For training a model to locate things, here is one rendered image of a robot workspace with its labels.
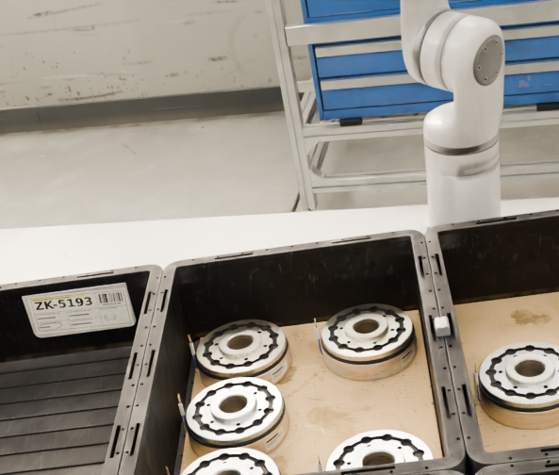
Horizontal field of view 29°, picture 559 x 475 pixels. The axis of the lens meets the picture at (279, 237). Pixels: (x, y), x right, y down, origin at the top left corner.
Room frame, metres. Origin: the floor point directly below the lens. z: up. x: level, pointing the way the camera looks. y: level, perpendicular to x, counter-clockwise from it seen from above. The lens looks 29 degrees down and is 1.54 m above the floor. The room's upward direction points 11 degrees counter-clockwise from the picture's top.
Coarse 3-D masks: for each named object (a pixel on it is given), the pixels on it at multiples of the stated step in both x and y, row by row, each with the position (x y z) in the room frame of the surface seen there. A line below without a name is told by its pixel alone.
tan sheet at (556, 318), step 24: (456, 312) 1.02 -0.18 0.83; (480, 312) 1.01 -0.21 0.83; (504, 312) 1.00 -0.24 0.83; (528, 312) 1.00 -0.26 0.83; (552, 312) 0.99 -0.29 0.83; (480, 336) 0.97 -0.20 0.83; (504, 336) 0.96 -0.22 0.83; (528, 336) 0.95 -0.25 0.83; (552, 336) 0.94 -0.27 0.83; (480, 360) 0.93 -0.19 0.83; (480, 408) 0.85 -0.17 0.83; (504, 432) 0.81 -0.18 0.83; (528, 432) 0.80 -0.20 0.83; (552, 432) 0.79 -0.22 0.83
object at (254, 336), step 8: (224, 336) 1.01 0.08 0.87; (232, 336) 1.01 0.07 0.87; (240, 336) 1.01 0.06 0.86; (248, 336) 1.00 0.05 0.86; (256, 336) 1.00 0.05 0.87; (224, 344) 0.99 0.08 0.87; (256, 344) 0.98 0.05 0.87; (224, 352) 0.98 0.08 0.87; (232, 352) 0.97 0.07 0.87; (240, 352) 0.97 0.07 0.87; (248, 352) 0.97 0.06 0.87
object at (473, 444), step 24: (504, 216) 1.05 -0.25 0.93; (528, 216) 1.04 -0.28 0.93; (552, 216) 1.03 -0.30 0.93; (432, 240) 1.02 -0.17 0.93; (432, 264) 0.97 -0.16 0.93; (456, 336) 0.84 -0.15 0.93; (456, 360) 0.80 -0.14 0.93; (456, 384) 0.77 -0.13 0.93; (480, 432) 0.70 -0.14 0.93; (480, 456) 0.67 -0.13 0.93; (504, 456) 0.66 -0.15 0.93; (528, 456) 0.66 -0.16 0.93; (552, 456) 0.65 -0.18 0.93
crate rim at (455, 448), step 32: (224, 256) 1.08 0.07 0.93; (256, 256) 1.06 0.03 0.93; (416, 256) 1.00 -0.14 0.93; (160, 288) 1.03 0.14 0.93; (160, 320) 0.97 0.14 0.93; (160, 352) 0.92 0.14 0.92; (448, 384) 0.77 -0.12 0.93; (448, 416) 0.74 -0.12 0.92; (128, 448) 0.77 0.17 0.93; (448, 448) 0.69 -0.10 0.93
